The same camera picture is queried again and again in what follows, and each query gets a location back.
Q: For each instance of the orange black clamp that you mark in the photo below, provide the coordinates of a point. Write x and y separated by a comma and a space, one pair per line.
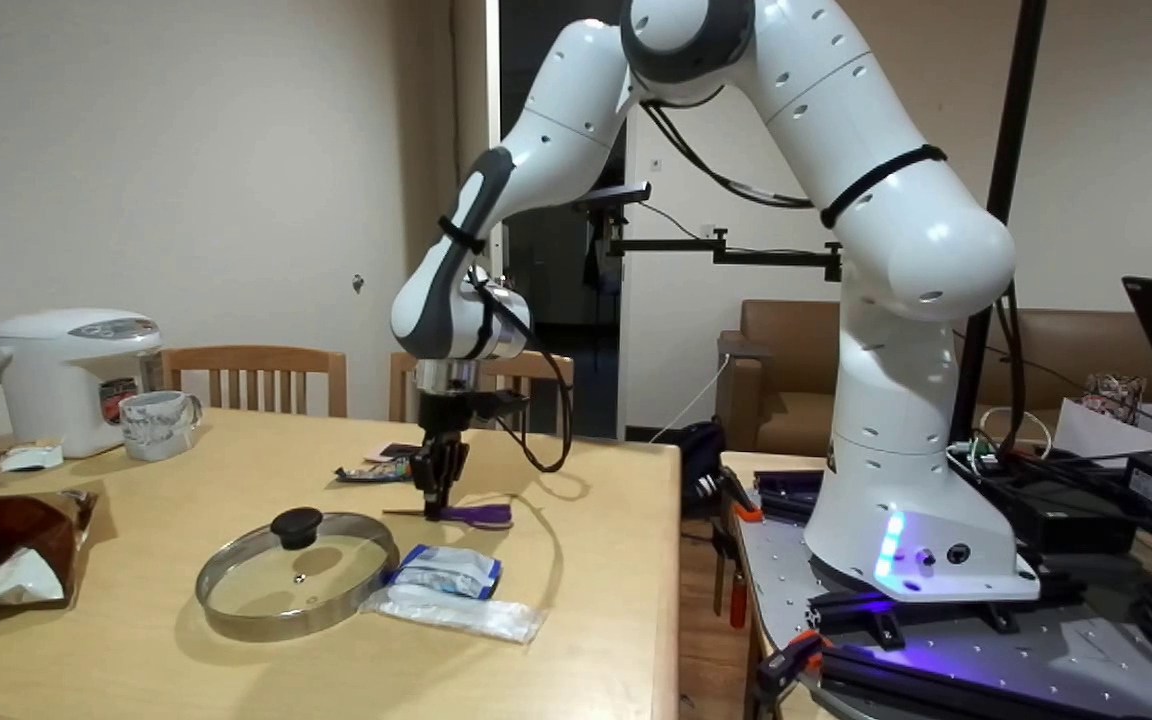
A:
786, 665
736, 520

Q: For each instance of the black power brick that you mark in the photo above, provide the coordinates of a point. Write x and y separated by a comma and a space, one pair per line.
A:
1066, 515

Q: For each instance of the camera on mount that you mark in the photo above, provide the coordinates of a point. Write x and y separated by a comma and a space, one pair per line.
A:
696, 246

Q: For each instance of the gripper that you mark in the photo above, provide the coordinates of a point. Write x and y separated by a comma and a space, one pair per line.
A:
446, 412

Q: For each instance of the blue and white packet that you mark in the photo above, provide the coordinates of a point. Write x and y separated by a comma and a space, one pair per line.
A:
446, 570

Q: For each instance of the white paper bag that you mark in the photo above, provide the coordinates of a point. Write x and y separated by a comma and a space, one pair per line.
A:
1101, 425

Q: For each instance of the clear plastic bag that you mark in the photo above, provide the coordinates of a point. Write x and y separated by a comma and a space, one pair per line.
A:
466, 615

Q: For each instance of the dark flat packet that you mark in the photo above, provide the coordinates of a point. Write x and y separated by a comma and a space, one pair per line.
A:
371, 474

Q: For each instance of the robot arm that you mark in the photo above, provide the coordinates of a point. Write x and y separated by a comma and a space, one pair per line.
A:
886, 250

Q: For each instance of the brown sofa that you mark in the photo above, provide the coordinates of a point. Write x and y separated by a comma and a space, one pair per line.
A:
786, 350

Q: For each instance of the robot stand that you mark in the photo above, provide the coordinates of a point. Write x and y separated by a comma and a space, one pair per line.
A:
986, 650

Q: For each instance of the small dark pink packet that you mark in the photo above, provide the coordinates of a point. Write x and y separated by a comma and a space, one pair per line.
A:
398, 452

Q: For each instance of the black bag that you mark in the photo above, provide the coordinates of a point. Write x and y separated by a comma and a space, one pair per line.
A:
696, 460

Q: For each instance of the glass pot lid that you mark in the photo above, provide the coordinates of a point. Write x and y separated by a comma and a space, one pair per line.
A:
286, 585

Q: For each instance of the small white snack packet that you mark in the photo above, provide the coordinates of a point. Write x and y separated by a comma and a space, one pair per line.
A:
31, 457

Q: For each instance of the brown snack bag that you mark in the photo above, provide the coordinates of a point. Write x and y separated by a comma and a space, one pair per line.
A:
21, 540

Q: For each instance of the patterned grey mug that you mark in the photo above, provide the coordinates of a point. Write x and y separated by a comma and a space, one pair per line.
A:
156, 425

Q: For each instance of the white electric water boiler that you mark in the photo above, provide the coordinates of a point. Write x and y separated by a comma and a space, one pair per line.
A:
56, 380

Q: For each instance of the wooden chair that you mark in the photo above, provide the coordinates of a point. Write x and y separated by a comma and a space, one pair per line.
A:
256, 362
536, 368

